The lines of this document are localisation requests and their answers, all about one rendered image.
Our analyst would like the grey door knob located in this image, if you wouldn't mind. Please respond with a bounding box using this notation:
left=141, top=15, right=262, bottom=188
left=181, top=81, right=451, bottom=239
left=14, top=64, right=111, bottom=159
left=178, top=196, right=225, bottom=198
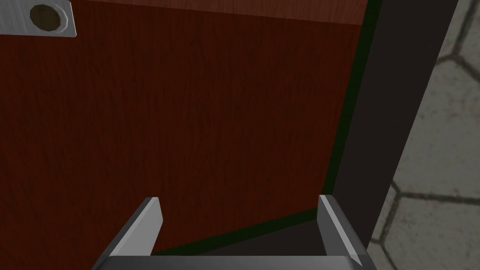
left=0, top=0, right=77, bottom=38

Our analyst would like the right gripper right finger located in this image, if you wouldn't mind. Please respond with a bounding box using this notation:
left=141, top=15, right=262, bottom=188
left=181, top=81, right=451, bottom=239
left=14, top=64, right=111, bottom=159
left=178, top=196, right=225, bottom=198
left=316, top=194, right=368, bottom=266

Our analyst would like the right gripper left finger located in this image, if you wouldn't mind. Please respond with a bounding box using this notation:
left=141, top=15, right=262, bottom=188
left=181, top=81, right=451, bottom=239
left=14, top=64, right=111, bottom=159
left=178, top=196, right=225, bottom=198
left=100, top=196, right=164, bottom=258

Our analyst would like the dark red wooden door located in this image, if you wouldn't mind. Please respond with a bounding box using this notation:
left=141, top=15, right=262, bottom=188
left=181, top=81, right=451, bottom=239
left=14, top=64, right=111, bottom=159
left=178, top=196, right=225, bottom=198
left=0, top=0, right=369, bottom=270

